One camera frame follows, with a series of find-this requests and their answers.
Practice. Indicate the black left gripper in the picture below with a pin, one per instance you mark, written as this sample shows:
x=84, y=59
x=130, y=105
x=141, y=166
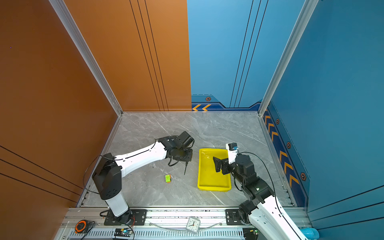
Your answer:
x=189, y=158

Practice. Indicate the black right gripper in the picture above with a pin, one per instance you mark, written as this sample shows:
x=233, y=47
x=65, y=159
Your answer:
x=218, y=165

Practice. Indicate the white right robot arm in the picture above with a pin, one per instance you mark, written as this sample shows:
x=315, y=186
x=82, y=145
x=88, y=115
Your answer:
x=262, y=208

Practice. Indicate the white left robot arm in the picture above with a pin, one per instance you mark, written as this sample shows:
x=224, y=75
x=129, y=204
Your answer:
x=110, y=170

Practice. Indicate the yellow plastic bin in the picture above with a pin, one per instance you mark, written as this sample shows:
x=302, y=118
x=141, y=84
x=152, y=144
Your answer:
x=208, y=178

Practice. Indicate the green orange small block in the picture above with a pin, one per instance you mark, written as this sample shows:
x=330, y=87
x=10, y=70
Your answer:
x=168, y=178

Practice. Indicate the white small clock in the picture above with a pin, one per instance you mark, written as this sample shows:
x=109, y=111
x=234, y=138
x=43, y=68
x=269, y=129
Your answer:
x=193, y=225

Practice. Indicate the small electronics board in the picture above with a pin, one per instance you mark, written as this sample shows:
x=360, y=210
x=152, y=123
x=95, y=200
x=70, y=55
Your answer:
x=124, y=234

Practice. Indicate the light blue cylinder object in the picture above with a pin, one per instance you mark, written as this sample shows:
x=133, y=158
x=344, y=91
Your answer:
x=310, y=233

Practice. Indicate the orange black tape measure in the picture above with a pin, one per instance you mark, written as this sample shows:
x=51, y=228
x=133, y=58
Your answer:
x=82, y=227

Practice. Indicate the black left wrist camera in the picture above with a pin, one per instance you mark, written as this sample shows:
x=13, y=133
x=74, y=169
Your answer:
x=186, y=140

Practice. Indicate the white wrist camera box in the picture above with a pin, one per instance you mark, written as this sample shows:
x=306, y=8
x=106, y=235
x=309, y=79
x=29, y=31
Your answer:
x=233, y=151

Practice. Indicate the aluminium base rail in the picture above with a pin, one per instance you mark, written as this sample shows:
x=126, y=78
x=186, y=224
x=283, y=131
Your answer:
x=161, y=223

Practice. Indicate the aluminium corner post left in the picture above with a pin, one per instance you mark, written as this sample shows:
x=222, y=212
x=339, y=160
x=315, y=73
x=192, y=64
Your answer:
x=74, y=32

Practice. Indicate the aluminium corner post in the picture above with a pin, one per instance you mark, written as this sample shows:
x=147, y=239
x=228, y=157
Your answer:
x=74, y=32
x=292, y=43

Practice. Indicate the aluminium corner post right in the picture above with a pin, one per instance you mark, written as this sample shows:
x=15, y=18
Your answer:
x=292, y=43

